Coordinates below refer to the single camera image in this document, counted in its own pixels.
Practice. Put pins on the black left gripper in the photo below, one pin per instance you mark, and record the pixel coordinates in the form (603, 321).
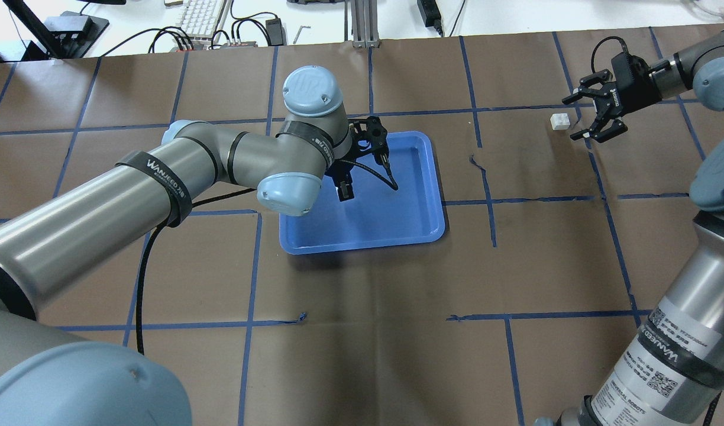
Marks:
(340, 173)

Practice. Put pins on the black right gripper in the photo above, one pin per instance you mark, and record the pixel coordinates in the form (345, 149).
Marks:
(627, 95)

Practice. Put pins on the white block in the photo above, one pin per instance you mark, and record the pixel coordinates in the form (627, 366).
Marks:
(560, 121)

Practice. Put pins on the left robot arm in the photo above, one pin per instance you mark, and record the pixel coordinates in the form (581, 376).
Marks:
(51, 377)

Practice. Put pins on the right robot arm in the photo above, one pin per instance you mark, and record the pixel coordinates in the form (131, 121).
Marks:
(672, 373)

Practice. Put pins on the blue plastic tray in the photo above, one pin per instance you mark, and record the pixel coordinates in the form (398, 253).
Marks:
(377, 216)

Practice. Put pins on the black power adapter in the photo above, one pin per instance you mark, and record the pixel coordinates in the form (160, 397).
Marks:
(275, 32)

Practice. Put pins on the white keyboard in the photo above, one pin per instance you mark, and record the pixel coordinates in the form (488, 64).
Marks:
(201, 19)

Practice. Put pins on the black monitor stand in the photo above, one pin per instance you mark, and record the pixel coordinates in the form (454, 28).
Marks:
(67, 36)

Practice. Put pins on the aluminium frame post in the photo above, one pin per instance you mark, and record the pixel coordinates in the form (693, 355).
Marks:
(364, 24)

